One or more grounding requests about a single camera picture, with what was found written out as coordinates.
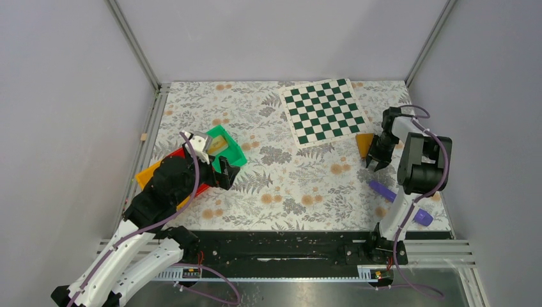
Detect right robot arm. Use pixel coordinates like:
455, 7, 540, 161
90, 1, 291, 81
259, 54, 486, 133
363, 107, 453, 265

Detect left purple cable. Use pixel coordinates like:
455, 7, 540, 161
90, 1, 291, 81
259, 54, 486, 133
65, 131, 242, 307

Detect gold card in green bin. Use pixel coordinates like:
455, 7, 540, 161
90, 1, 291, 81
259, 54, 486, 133
208, 136, 229, 156

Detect green plastic bin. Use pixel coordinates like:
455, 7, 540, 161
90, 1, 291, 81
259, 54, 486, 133
206, 125, 247, 172

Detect red plastic bin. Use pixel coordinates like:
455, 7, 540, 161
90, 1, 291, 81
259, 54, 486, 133
154, 147, 210, 200

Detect yellow plastic bin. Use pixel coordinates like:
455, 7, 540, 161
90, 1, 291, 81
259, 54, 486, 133
135, 161, 191, 210

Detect green white chessboard mat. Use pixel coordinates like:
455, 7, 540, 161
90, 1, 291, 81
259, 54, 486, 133
279, 79, 373, 149

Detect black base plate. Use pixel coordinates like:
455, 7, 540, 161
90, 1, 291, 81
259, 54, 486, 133
182, 230, 451, 278

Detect aluminium rail front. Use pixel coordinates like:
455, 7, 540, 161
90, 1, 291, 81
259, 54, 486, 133
97, 239, 477, 284

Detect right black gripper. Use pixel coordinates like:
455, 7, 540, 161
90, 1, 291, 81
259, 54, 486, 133
365, 132, 399, 171

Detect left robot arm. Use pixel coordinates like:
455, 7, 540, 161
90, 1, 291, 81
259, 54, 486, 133
50, 145, 240, 306

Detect purple cable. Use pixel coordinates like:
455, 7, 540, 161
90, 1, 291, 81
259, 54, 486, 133
372, 104, 451, 302
65, 131, 242, 307

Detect orange card holder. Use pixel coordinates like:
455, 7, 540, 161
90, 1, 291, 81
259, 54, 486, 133
355, 133, 374, 159

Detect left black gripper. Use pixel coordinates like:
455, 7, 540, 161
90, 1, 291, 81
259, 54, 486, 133
174, 143, 240, 204

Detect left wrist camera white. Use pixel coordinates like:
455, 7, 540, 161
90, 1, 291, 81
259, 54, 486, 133
189, 132, 213, 164

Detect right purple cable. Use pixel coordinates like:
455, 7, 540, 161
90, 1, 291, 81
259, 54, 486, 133
372, 104, 451, 302

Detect purple cylinder tool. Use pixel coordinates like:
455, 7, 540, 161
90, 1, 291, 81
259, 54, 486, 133
368, 180, 435, 227

